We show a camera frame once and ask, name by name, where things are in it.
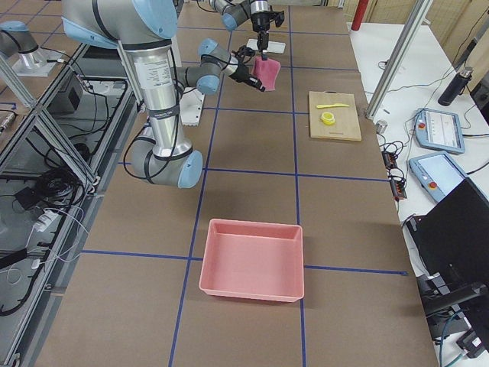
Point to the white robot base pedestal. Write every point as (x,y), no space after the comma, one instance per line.
(191,105)

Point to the black monitor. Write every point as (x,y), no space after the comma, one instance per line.
(452,238)

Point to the blue teach pendant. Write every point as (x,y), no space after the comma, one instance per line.
(437,173)
(438,130)

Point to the aluminium frame post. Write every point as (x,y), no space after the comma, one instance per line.
(407,35)

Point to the pink plastic bin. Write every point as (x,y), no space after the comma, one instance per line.
(253,260)

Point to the black water bottle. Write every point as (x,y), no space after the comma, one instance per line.
(456,86)

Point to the pink fleece cloth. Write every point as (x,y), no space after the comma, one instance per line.
(266,71)

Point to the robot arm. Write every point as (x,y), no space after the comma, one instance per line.
(236,13)
(162,154)

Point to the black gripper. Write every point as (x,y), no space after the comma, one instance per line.
(241,73)
(260,20)

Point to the yellow plastic knife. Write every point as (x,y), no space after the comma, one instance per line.
(333,105)

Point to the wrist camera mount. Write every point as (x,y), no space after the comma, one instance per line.
(244,54)

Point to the small metal cup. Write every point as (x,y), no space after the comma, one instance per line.
(381,126)

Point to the bamboo cutting board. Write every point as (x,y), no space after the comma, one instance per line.
(346,125)

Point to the red cylinder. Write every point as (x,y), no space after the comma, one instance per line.
(360,12)

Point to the far blue teach pendant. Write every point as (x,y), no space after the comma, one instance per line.
(438,130)

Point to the white rectangular tray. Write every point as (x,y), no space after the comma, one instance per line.
(272,46)

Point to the yellow lemon slice toy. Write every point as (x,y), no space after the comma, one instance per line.
(327,118)

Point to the near blue teach pendant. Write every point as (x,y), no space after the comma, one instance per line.
(437,173)

